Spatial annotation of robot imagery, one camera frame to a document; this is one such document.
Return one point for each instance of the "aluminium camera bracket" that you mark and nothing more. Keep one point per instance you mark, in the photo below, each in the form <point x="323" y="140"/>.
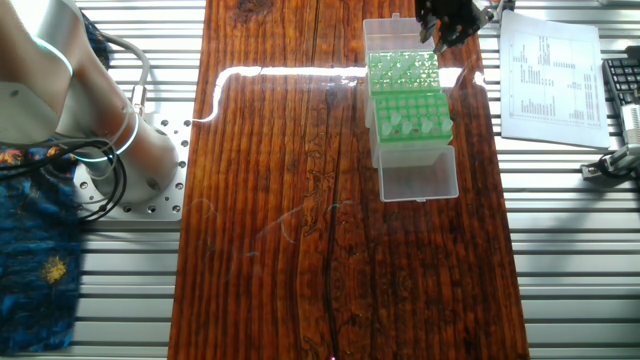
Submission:
<point x="625" y="157"/>

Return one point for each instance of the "printed white paper sheet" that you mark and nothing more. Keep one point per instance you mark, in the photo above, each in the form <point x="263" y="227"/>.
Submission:
<point x="550" y="130"/>

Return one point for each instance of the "brown wooden board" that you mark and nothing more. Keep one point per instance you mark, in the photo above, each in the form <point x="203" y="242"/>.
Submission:
<point x="300" y="250"/>

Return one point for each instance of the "silver camera on stand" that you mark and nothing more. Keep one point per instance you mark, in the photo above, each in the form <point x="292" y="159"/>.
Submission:
<point x="631" y="122"/>

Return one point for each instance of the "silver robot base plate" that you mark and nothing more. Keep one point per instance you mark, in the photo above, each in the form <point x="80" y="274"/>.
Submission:
<point x="175" y="205"/>

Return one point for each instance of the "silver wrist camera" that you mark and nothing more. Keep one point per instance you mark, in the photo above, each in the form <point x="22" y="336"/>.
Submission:
<point x="487" y="14"/>

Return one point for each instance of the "blue starry painted cloth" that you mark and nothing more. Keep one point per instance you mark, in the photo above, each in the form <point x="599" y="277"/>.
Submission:
<point x="35" y="280"/>

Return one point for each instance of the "clear box with green rack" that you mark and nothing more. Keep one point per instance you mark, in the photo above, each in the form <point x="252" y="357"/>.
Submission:
<point x="387" y="35"/>
<point x="420" y="177"/>

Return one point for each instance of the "black keyboard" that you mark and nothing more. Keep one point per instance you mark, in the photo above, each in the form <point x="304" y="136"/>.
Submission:
<point x="622" y="80"/>

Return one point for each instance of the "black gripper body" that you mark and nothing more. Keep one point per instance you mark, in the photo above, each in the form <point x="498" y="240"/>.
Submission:
<point x="452" y="17"/>

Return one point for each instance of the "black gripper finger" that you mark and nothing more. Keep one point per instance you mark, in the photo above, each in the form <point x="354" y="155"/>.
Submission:
<point x="450" y="45"/>
<point x="427" y="30"/>

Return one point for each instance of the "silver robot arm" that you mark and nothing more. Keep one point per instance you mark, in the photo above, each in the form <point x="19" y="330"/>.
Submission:
<point x="60" y="75"/>

